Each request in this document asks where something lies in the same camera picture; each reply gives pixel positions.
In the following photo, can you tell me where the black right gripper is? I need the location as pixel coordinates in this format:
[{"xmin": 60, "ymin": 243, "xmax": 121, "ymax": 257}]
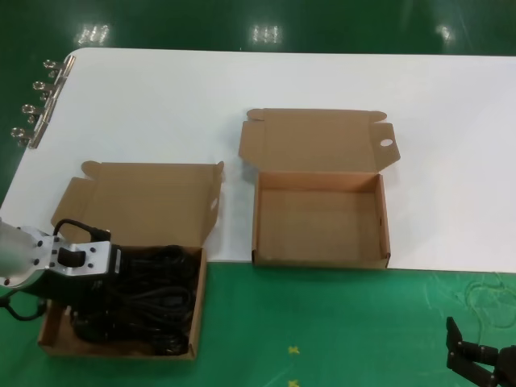
[{"xmin": 445, "ymin": 316, "xmax": 516, "ymax": 387}]

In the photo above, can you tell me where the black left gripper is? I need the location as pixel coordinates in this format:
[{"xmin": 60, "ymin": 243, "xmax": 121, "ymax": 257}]
[{"xmin": 18, "ymin": 243, "xmax": 136, "ymax": 315}]

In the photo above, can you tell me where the open cardboard box oval hole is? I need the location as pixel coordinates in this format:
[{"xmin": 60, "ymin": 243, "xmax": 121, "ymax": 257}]
[{"xmin": 38, "ymin": 160, "xmax": 225, "ymax": 360}]

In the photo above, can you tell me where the open cardboard box round hole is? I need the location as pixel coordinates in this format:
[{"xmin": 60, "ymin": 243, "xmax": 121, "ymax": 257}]
[{"xmin": 237, "ymin": 107, "xmax": 402, "ymax": 270}]

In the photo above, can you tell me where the green felt work mat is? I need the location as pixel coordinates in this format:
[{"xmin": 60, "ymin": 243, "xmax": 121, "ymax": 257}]
[{"xmin": 0, "ymin": 257, "xmax": 516, "ymax": 387}]

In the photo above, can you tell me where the silver binder clip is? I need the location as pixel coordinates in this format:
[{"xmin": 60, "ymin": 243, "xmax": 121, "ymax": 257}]
[
  {"xmin": 31, "ymin": 79, "xmax": 68, "ymax": 102},
  {"xmin": 10, "ymin": 126, "xmax": 46, "ymax": 151},
  {"xmin": 20, "ymin": 102, "xmax": 56, "ymax": 125}
]

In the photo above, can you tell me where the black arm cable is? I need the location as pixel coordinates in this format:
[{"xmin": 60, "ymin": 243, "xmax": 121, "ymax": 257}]
[{"xmin": 0, "ymin": 293, "xmax": 45, "ymax": 323}]

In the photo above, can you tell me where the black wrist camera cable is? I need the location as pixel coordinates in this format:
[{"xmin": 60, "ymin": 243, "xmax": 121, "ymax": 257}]
[{"xmin": 53, "ymin": 218, "xmax": 112, "ymax": 243}]

